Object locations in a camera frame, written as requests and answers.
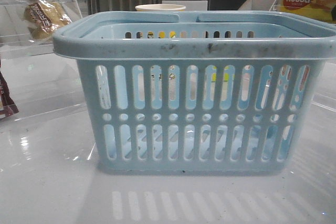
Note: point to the packaged bread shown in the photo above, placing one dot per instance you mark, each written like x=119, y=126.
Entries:
x=44, y=17

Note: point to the light blue plastic basket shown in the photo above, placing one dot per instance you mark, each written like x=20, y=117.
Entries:
x=211, y=91

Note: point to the cream paper cup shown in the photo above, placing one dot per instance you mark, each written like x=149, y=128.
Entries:
x=160, y=8

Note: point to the clear acrylic display stand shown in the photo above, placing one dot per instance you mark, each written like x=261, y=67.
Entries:
x=16, y=40

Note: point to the dark red snack packet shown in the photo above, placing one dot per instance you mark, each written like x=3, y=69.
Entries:
x=8, y=106

